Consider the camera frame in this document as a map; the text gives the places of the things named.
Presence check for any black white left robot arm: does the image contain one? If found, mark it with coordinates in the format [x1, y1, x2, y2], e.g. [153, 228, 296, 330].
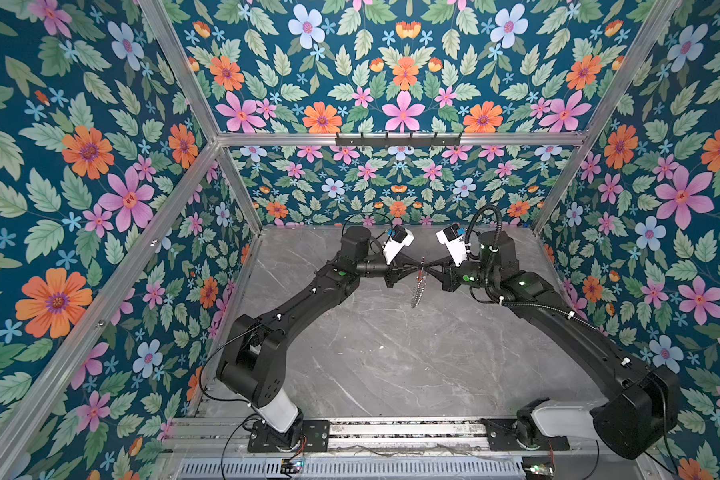
[215, 225, 415, 451]

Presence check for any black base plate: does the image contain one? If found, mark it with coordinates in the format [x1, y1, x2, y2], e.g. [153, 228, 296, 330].
[247, 420, 331, 453]
[479, 418, 571, 452]

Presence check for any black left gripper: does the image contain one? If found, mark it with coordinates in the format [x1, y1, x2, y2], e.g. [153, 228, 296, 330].
[354, 250, 424, 287]

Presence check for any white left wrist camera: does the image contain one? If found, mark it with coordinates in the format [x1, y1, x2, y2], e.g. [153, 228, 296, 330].
[382, 225, 414, 265]

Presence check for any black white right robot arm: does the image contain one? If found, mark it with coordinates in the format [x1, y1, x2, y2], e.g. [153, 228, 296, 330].
[422, 221, 680, 460]

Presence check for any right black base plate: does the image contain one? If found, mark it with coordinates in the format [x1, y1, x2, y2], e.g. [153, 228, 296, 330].
[479, 418, 571, 452]

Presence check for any red keyring with metal rings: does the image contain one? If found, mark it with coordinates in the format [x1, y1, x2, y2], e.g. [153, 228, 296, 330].
[410, 266, 428, 309]

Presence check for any white perforated cable duct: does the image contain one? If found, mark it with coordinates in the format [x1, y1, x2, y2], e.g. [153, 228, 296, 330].
[177, 456, 526, 479]

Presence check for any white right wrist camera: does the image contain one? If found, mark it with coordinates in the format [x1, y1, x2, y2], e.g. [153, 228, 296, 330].
[436, 223, 468, 267]

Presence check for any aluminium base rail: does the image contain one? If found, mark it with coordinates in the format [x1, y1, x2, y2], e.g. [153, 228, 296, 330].
[164, 417, 615, 457]

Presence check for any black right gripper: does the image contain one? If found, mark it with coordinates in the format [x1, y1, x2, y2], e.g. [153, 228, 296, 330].
[423, 253, 499, 294]

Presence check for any black hook rack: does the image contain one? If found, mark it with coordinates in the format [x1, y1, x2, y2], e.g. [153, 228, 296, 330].
[334, 132, 462, 149]

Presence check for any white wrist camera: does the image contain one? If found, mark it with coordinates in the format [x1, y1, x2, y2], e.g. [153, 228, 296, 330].
[436, 223, 468, 267]
[382, 225, 414, 265]

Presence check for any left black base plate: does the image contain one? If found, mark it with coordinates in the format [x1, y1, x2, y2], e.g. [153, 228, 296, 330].
[247, 420, 331, 453]

